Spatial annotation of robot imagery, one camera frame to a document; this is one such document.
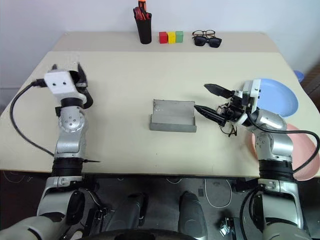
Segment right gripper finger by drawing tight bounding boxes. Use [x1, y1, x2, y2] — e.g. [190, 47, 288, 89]
[204, 83, 235, 99]
[194, 104, 227, 127]

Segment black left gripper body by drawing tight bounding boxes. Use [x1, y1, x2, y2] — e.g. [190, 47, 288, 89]
[67, 70, 89, 89]

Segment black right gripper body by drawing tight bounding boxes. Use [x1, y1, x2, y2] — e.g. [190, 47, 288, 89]
[219, 90, 247, 123]

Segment thin black-framed glasses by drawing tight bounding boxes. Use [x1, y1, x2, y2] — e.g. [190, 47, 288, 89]
[216, 103, 238, 138]

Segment brown-framed clear glasses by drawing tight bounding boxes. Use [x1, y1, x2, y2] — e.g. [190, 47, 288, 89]
[191, 29, 216, 39]

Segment black marker cup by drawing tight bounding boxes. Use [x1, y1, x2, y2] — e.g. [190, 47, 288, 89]
[136, 17, 153, 45]

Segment blue plate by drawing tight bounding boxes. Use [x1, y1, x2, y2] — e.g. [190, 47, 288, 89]
[254, 78, 300, 118]

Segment black sunglasses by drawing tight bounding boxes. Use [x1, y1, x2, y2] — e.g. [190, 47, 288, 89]
[193, 35, 223, 49]

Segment yellow wooden block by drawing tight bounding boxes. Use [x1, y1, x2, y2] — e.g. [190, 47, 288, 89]
[166, 31, 177, 45]

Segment blue round stool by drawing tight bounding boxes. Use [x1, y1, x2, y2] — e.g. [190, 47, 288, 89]
[293, 69, 305, 82]

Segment pink plate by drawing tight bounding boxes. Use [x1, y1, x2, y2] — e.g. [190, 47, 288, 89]
[249, 123, 320, 181]

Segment dark rounded robot foot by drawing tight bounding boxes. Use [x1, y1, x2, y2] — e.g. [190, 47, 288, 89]
[111, 192, 149, 230]
[177, 190, 209, 240]

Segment dark rounded robot body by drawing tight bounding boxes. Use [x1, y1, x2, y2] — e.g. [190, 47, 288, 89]
[86, 228, 201, 240]

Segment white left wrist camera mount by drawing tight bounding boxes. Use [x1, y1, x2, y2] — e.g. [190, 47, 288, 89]
[44, 70, 86, 101]

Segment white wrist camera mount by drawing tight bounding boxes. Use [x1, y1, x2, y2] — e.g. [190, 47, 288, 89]
[44, 70, 86, 101]
[234, 79, 262, 126]

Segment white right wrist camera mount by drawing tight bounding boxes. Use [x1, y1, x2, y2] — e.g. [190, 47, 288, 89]
[234, 79, 262, 126]

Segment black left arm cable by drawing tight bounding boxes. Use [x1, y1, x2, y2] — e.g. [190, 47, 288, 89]
[9, 78, 56, 158]

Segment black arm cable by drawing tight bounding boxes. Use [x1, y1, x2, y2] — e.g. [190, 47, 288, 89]
[239, 111, 320, 232]
[9, 78, 56, 158]

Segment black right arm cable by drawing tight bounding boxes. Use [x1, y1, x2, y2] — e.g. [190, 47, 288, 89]
[239, 111, 320, 232]

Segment white floor cable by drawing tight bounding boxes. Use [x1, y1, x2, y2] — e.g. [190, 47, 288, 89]
[204, 177, 233, 208]

